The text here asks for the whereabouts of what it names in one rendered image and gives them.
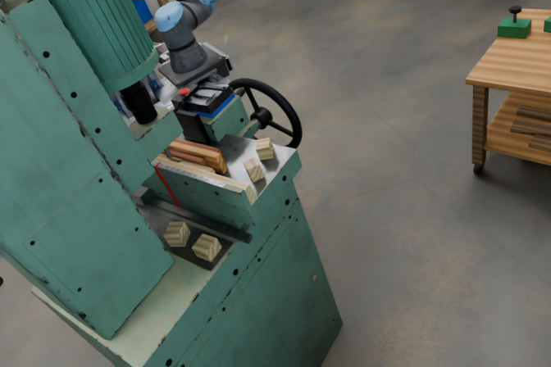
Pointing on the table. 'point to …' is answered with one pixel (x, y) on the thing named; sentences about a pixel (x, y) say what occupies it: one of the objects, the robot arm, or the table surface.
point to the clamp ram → (192, 126)
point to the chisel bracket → (157, 133)
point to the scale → (188, 174)
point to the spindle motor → (90, 11)
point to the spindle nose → (138, 102)
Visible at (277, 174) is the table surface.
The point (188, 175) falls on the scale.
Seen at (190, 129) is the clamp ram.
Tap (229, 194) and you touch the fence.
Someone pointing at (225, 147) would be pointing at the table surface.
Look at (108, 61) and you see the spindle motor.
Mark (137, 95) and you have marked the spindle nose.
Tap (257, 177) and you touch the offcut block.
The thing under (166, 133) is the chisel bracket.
